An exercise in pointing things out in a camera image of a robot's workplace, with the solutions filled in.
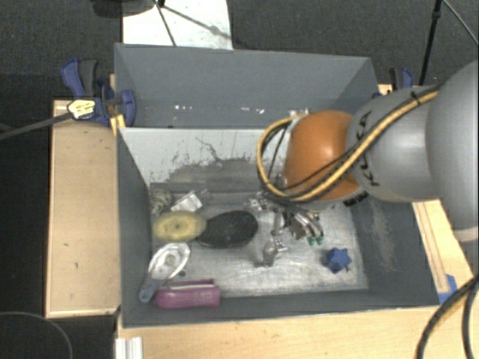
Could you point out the purple case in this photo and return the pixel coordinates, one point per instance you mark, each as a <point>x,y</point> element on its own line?
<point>189,295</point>

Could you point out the yellow round sponge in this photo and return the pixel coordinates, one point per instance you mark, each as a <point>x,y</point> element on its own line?
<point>179,226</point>

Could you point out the black oval brush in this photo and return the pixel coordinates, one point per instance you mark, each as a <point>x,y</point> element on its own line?
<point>229,229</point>

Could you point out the pale wood board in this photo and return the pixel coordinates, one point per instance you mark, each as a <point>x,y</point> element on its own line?
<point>84,208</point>

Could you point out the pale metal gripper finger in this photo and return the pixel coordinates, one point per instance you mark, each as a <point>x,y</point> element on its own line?
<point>270,252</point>
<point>260,202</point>

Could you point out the grey metal bin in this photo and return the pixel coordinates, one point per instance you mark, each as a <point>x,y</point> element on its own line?
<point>239,88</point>

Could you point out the blue star-shaped block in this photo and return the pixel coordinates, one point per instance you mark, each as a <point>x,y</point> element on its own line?
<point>337,260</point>

